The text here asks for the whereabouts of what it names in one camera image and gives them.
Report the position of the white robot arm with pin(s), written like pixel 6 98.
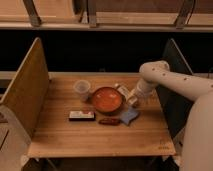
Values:
pixel 194 139

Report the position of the red sausage toy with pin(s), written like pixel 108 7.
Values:
pixel 109 121

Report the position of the orange bowl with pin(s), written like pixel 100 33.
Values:
pixel 106 100

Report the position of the left wooden side panel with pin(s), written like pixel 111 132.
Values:
pixel 23 99

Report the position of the blue white sponge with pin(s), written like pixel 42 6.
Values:
pixel 129 115

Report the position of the right dark side panel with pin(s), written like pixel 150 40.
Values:
pixel 173 96

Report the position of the white ceramic cup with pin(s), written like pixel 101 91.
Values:
pixel 82 89

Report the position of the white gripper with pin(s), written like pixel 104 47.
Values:
pixel 134 98

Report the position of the black and white box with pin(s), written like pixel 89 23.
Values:
pixel 82 116

